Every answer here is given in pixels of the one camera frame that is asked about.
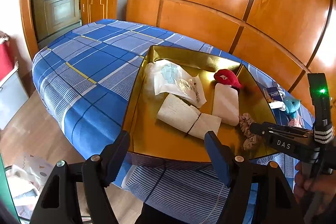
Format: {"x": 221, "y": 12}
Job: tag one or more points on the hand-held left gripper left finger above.
{"x": 118, "y": 161}

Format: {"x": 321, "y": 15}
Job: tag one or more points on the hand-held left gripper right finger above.
{"x": 220, "y": 161}

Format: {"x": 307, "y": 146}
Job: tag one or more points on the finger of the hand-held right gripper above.
{"x": 262, "y": 128}

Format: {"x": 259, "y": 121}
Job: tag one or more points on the beige scrunchie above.
{"x": 246, "y": 132}

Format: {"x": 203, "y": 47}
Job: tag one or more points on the blue tissue packet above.
{"x": 273, "y": 96}

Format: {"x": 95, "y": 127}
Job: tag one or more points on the teal plush toy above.
{"x": 291, "y": 106}

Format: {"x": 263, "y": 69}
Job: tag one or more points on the gold tin box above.
{"x": 157, "y": 140}

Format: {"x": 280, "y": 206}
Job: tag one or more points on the white soft pouch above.
{"x": 225, "y": 103}

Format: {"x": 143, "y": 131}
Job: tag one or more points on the red plush toy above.
{"x": 227, "y": 78}

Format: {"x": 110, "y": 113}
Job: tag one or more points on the white bandage roll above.
{"x": 178, "y": 111}

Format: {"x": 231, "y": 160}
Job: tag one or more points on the clear plastic mask pack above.
{"x": 173, "y": 79}

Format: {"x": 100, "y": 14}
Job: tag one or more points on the person's right hand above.
{"x": 325, "y": 184}

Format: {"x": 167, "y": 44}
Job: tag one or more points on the white striped fabric piece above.
{"x": 281, "y": 92}

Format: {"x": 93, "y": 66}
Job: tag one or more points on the patterned white plastic bag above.
{"x": 29, "y": 176}

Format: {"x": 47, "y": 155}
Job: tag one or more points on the bed with blue plaid sheet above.
{"x": 92, "y": 61}

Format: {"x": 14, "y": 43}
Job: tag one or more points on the white storage box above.
{"x": 10, "y": 100}

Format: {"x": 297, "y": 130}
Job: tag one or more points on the wooden wardrobe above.
{"x": 275, "y": 3}

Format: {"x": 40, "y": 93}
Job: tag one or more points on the red storage bag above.
{"x": 5, "y": 58}

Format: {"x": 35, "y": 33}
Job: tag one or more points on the wooden door frame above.
{"x": 25, "y": 16}

